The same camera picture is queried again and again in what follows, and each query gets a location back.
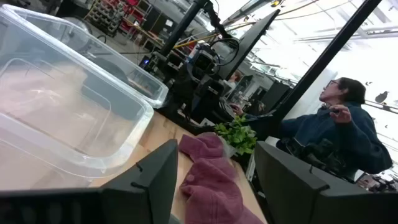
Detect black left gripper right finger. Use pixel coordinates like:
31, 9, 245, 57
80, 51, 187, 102
254, 141, 398, 224

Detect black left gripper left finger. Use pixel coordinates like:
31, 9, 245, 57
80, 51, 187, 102
0, 139, 179, 224

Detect person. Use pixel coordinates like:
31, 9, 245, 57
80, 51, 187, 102
223, 70, 245, 97
275, 77, 394, 184

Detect green artificial plant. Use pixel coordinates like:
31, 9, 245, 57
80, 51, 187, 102
213, 114, 258, 169

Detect black monitor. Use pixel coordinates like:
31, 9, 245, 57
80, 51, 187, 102
216, 9, 281, 82

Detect clear plastic bin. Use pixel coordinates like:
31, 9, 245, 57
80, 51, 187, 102
1, 3, 170, 109
0, 6, 155, 191

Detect red storage rack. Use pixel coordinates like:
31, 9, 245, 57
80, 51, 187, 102
84, 0, 150, 39

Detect black pole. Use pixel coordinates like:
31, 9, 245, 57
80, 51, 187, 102
272, 0, 382, 123

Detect yellow cable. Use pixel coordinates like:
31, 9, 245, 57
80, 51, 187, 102
172, 32, 220, 50

